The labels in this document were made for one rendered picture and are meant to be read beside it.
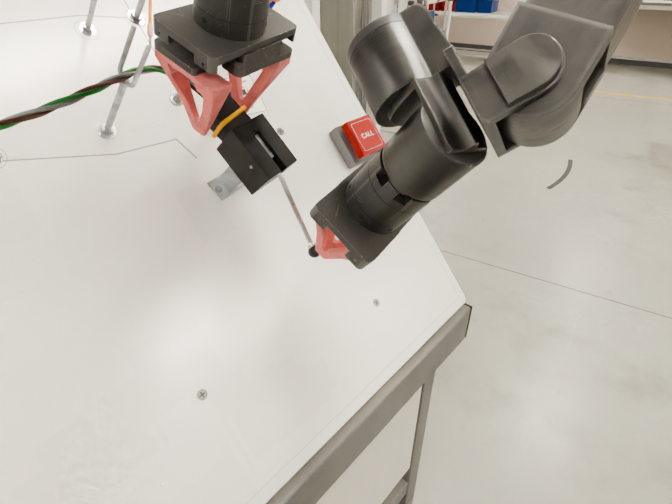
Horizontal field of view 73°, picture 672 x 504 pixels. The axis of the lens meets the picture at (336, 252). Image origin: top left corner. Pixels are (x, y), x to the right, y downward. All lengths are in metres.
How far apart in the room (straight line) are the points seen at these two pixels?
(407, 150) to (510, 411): 1.49
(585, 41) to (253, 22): 0.23
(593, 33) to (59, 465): 0.46
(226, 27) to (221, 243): 0.21
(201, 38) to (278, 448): 0.37
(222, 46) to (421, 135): 0.17
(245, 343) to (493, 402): 1.36
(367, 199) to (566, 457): 1.43
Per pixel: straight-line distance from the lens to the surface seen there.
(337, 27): 1.41
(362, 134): 0.61
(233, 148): 0.44
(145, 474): 0.45
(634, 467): 1.77
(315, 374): 0.51
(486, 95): 0.30
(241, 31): 0.39
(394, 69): 0.34
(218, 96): 0.39
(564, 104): 0.30
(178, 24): 0.40
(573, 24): 0.32
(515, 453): 1.65
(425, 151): 0.31
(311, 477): 0.51
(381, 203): 0.35
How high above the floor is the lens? 1.30
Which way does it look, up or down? 33 degrees down
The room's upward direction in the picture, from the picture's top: straight up
